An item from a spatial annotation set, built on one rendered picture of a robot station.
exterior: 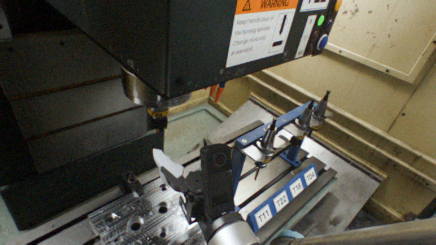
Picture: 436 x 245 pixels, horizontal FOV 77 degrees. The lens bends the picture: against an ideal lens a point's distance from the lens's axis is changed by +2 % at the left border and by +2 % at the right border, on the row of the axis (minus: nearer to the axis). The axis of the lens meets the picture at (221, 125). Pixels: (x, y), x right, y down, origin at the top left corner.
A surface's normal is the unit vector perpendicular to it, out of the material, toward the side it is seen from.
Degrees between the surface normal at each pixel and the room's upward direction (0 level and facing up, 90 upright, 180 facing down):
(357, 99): 90
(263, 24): 90
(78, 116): 90
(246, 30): 90
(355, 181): 24
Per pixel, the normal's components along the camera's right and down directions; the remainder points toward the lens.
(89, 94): 0.69, 0.51
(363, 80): -0.72, 0.32
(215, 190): 0.51, 0.11
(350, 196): -0.15, -0.59
